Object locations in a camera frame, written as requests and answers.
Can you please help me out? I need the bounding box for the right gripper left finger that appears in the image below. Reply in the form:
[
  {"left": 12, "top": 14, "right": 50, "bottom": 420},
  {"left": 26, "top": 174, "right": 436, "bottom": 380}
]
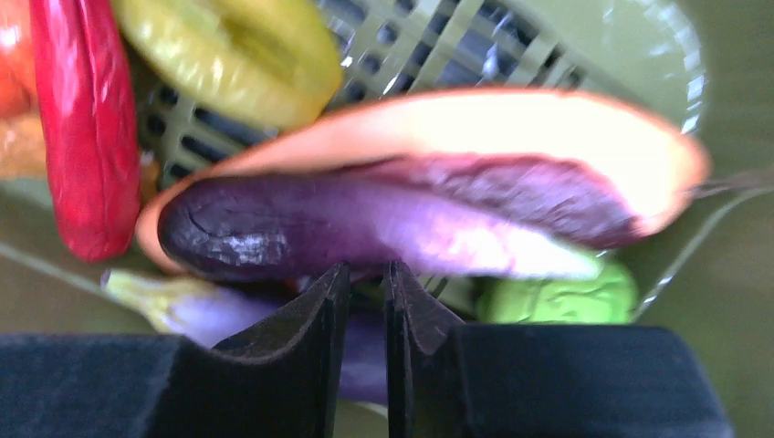
[{"left": 1, "top": 264, "right": 350, "bottom": 437}]

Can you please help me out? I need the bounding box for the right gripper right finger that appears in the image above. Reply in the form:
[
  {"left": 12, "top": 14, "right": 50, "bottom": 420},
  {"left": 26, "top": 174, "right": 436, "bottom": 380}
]
[{"left": 384, "top": 262, "right": 735, "bottom": 437}]

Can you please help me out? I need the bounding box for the green toy lime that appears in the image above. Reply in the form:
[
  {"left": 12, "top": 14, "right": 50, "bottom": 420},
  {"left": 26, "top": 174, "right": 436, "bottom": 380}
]
[{"left": 476, "top": 262, "right": 639, "bottom": 324}]

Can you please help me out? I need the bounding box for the red orange toy tomato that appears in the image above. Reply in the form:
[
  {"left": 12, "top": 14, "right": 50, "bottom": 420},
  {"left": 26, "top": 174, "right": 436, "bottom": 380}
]
[{"left": 1, "top": 0, "right": 37, "bottom": 119}]

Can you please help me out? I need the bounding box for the olive green plastic basket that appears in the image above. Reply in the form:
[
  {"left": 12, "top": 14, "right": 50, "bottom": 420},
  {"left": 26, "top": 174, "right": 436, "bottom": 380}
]
[{"left": 1, "top": 1, "right": 773, "bottom": 437}]

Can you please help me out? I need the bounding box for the orange toy papaya slice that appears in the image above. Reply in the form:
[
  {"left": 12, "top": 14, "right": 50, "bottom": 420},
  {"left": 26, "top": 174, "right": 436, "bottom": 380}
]
[{"left": 133, "top": 87, "right": 712, "bottom": 276}]

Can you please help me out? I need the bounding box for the red toy chili pepper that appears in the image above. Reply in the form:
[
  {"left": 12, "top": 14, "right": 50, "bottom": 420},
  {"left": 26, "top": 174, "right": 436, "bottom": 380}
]
[{"left": 29, "top": 0, "right": 141, "bottom": 262}]

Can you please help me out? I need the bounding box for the yellow green toy pepper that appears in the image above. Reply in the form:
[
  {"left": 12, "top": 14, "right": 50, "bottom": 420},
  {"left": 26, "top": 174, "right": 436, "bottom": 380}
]
[{"left": 111, "top": 1, "right": 344, "bottom": 129}]

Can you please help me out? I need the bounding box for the purple toy eggplant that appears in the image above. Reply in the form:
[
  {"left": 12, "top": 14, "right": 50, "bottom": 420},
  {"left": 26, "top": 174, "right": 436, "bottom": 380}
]
[{"left": 99, "top": 153, "right": 643, "bottom": 406}]

